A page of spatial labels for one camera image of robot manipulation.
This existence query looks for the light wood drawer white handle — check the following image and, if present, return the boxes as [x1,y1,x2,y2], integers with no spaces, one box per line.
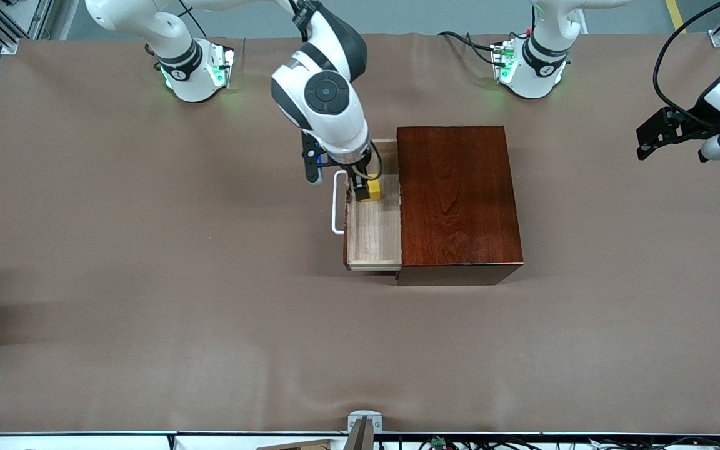
[332,137,404,271]

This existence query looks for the dark red-brown wooden cabinet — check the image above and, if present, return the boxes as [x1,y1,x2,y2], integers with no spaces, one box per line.
[396,125,524,287]

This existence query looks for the yellow floor tape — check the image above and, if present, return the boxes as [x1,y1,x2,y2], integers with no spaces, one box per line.
[665,0,689,34]

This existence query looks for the brown table cloth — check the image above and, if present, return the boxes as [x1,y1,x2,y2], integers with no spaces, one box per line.
[0,32,720,435]

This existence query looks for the brown cardboard piece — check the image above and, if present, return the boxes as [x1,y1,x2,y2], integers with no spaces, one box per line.
[256,439,336,450]

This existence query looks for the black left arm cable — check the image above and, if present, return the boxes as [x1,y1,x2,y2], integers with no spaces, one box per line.
[652,0,720,114]

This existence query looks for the black left base cables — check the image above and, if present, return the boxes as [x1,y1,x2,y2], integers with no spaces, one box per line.
[437,30,506,67]

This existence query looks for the black right base cable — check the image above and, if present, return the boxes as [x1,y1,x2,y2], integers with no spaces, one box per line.
[176,0,219,38]

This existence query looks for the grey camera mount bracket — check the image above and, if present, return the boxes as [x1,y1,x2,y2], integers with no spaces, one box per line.
[347,410,383,450]

